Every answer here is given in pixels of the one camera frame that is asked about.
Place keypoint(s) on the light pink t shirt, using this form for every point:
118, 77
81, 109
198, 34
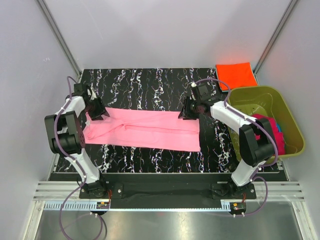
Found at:
144, 129

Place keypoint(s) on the blue t shirt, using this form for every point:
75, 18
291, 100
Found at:
278, 127

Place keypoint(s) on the folded orange t shirt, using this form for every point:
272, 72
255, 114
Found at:
236, 75

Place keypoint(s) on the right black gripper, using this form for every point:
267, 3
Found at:
185, 113

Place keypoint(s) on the olive green plastic bin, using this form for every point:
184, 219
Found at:
269, 102

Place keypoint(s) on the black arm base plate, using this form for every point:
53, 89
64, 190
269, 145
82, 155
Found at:
170, 191

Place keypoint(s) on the black marbled table mat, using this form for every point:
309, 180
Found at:
159, 89

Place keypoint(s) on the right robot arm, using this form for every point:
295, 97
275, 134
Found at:
257, 143

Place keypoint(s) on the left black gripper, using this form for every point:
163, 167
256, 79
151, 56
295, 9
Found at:
101, 109

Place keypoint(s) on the aluminium frame rail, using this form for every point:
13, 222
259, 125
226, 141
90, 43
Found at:
278, 191

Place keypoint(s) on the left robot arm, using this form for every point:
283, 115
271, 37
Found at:
66, 138

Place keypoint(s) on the magenta t shirt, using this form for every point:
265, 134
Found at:
279, 137

